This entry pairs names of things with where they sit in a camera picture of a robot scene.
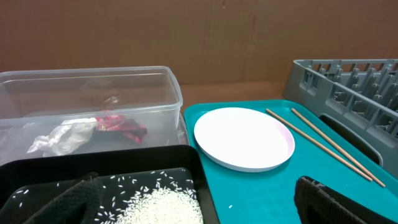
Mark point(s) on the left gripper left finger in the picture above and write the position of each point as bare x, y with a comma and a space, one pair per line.
79, 203

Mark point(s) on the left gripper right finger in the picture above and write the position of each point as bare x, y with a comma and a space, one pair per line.
319, 204

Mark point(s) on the white napkin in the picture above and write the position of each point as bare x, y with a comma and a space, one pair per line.
65, 138

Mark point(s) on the white rice pile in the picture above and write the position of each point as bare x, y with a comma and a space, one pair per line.
146, 197

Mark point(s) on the red snack wrapper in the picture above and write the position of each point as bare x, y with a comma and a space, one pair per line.
119, 124

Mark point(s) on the grey dishwasher rack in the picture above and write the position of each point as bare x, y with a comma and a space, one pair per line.
359, 95

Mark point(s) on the black plastic tray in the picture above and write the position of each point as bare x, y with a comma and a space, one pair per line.
27, 185

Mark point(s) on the right wooden chopstick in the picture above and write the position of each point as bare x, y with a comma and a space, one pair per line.
340, 149

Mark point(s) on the wooden chopstick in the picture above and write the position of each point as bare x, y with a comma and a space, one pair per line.
340, 149
321, 146

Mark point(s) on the left wooden chopstick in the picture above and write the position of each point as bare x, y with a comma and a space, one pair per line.
321, 146

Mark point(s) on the large white plate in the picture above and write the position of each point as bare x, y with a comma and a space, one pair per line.
243, 139

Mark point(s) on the clear plastic bin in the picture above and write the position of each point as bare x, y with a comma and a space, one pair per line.
33, 103

